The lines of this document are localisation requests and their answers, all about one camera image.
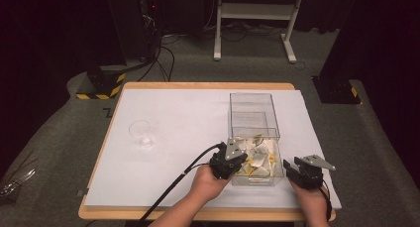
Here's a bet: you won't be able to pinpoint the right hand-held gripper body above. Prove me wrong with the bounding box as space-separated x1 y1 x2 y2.
288 154 337 191

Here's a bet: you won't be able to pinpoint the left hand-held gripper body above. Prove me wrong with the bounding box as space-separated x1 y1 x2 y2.
209 137 249 181

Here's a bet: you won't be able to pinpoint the pile of white yellow packets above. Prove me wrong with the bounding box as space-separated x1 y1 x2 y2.
235 135 277 178

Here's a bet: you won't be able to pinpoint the clear acrylic drawer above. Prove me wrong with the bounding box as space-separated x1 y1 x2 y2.
230 127 285 187

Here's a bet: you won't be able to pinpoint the person's right hand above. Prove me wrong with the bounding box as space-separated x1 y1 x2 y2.
289 179 330 219

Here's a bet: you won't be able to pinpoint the person's left hand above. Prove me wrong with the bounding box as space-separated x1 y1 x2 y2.
189 165 233 205

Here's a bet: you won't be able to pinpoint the white table mat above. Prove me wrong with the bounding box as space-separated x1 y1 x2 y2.
83 88 343 210

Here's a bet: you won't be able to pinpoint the black stand base yellow mark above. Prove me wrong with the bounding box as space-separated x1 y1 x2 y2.
311 75 362 105

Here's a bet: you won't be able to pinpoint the clear glass cup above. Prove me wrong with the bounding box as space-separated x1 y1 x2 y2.
128 119 155 149

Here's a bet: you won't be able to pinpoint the black yellow striped stand base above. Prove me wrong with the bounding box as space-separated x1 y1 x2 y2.
75 64 128 101

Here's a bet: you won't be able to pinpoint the white metal stand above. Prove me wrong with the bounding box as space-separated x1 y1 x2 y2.
213 0 307 64

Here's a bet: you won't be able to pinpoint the black equipment rack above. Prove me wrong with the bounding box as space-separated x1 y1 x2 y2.
138 0 163 62

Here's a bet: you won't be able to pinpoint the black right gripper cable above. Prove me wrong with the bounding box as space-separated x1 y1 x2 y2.
321 179 333 222

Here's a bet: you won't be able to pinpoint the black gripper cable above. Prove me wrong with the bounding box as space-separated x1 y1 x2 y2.
321 179 333 222
140 142 226 223

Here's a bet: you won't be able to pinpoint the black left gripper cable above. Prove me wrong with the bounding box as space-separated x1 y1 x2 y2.
140 142 226 223

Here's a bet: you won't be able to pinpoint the black floor cables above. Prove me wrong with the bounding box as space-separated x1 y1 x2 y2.
137 32 176 83

